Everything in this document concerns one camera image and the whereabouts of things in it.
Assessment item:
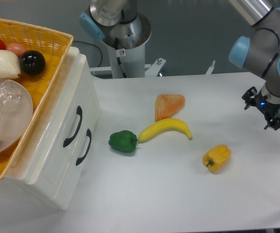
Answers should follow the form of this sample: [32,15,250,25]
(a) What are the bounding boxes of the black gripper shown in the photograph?
[242,86,280,131]

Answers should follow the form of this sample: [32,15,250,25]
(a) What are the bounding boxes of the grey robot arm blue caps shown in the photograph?
[79,0,280,130]

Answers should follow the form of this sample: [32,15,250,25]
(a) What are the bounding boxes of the white drawer cabinet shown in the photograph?
[0,47,100,210]

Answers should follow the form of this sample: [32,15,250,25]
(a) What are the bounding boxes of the white metal clamp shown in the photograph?
[205,60,215,75]

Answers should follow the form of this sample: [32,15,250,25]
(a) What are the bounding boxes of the yellow bell pepper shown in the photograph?
[202,144,231,173]

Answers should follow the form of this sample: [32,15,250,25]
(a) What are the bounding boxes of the orange bread slice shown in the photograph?
[155,94,185,122]

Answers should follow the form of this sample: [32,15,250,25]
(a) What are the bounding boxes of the yellow banana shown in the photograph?
[137,118,192,143]

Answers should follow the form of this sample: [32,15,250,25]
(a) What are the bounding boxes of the green bell pepper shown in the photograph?
[108,130,137,153]

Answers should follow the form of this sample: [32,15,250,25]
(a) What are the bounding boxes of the yellow wicker basket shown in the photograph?
[0,18,74,179]

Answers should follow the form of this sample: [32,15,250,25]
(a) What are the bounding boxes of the black round fruit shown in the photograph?
[19,50,46,75]

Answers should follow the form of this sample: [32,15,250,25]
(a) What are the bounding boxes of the beige bowl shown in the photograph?
[0,79,33,153]

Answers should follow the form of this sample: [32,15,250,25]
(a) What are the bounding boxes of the pink peach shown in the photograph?
[6,43,27,58]

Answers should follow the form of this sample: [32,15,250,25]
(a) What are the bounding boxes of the white pear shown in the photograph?
[0,50,21,79]

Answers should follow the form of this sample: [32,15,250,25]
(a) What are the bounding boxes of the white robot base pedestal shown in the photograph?
[103,13,151,79]

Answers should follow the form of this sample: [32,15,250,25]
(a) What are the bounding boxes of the black lower drawer handle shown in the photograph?
[76,129,92,166]

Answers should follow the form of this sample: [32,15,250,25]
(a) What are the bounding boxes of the black cable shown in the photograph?
[72,40,103,67]

